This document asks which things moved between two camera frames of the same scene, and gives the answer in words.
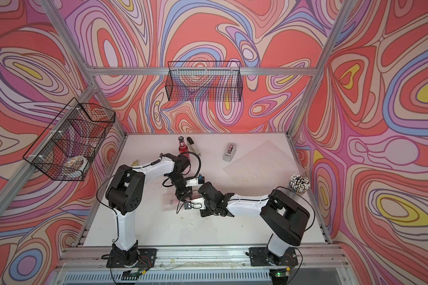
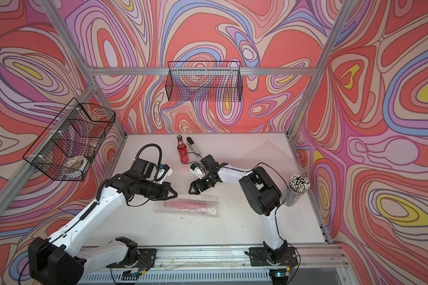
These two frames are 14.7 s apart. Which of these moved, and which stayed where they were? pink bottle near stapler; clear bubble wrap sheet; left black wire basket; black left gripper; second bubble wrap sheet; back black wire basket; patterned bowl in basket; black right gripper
Moved: clear bubble wrap sheet; black left gripper; black right gripper
Stayed: left black wire basket; second bubble wrap sheet; patterned bowl in basket; back black wire basket; pink bottle near stapler
